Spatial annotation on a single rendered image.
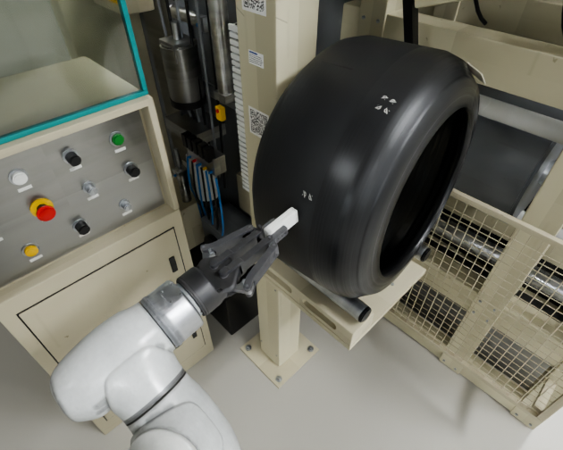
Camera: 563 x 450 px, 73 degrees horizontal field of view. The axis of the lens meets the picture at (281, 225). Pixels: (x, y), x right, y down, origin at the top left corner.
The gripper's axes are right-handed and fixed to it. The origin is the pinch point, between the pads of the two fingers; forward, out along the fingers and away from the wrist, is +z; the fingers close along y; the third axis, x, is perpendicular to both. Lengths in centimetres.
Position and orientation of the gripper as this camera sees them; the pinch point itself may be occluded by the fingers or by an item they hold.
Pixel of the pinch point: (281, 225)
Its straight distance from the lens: 67.7
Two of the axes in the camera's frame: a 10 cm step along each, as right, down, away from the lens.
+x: 1.0, 6.5, 7.5
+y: -6.9, -5.0, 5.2
